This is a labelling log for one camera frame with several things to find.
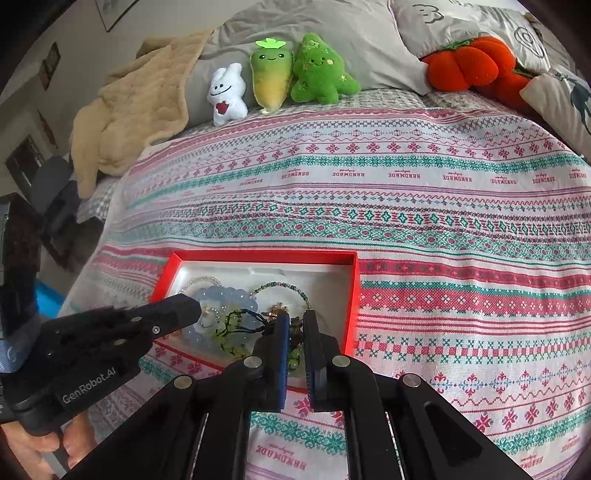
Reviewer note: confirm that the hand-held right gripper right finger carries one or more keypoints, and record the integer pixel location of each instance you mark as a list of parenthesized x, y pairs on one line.
[(309, 355)]

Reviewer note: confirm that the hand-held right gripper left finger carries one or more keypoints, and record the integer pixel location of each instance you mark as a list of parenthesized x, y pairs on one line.
[(282, 353)]

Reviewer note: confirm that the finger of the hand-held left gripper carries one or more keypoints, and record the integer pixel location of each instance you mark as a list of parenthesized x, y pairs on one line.
[(171, 314)]

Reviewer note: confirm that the red jewelry box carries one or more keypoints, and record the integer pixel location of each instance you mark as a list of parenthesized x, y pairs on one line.
[(258, 255)]

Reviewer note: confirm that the person's left hand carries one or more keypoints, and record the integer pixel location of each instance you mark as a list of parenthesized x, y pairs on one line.
[(78, 438)]

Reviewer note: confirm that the blue plastic object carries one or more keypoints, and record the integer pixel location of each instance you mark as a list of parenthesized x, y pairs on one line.
[(46, 300)]

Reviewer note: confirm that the dark chair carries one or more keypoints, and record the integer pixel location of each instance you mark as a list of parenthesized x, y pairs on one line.
[(57, 184)]

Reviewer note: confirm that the patterned bedspread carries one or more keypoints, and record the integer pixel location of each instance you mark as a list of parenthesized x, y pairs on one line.
[(415, 184)]

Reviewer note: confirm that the beige quilted blanket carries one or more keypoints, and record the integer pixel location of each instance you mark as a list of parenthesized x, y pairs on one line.
[(129, 101)]

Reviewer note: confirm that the white plush toy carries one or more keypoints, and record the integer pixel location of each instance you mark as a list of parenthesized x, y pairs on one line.
[(226, 97)]

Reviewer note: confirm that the yellow green radish plush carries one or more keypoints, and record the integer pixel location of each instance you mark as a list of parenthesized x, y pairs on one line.
[(270, 78)]

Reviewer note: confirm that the green tree plush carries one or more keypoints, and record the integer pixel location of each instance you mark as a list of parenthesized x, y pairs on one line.
[(318, 74)]

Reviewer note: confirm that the orange pumpkin plush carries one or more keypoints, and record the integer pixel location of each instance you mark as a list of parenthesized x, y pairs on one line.
[(461, 64), (508, 87)]

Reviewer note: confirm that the plain grey pillow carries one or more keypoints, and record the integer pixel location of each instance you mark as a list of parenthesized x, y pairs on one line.
[(332, 18)]

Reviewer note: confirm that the white printed pillow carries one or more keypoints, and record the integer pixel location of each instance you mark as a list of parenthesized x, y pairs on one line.
[(558, 101)]

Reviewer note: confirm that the grey printed pillow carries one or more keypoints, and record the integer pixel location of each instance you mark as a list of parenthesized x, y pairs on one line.
[(461, 18)]

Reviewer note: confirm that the dark wall frame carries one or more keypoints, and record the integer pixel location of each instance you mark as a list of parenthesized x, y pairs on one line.
[(23, 159)]

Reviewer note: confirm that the red wall poster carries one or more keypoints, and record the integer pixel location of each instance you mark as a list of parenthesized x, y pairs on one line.
[(47, 128)]

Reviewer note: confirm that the small wall poster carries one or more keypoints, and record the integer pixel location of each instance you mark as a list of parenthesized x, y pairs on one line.
[(50, 64)]

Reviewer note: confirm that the framed wall picture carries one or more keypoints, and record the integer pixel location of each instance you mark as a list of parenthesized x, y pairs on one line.
[(111, 11)]

